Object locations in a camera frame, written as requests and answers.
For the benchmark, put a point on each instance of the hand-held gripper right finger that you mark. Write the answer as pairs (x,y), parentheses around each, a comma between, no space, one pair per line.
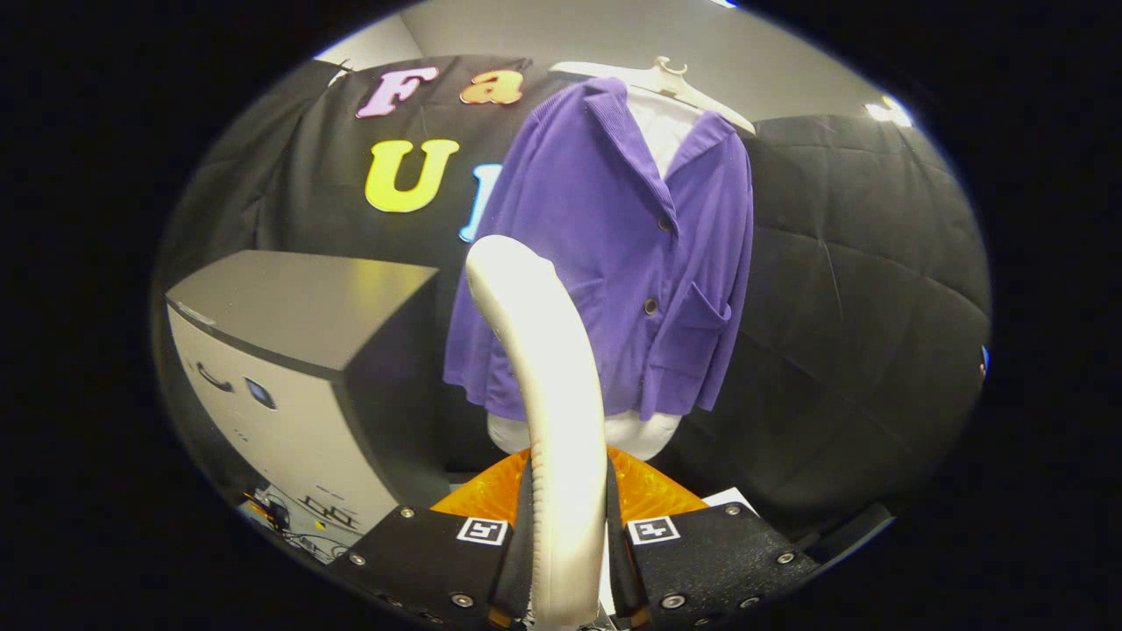
(710,561)

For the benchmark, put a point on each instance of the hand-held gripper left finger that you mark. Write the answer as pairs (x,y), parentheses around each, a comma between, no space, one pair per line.
(429,561)

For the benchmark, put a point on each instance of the white garment steamer head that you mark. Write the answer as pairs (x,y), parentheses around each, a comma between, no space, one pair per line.
(552,368)

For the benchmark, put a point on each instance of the white shirt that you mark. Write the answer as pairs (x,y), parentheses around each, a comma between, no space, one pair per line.
(662,127)

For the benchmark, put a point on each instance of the white clothes hanger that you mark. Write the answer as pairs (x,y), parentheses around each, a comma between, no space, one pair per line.
(666,79)

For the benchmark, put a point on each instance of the white sheet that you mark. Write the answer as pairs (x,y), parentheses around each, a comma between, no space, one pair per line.
(729,501)

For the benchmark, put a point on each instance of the black flat object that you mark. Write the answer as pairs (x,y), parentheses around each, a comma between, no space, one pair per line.
(855,530)

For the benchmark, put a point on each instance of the grey cabinet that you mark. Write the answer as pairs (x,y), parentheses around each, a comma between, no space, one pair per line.
(307,298)

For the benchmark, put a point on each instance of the black backdrop cloth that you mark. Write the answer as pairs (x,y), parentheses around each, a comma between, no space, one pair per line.
(859,307)

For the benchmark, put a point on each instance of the ceiling light panel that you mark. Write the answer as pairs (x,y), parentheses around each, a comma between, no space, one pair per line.
(887,111)

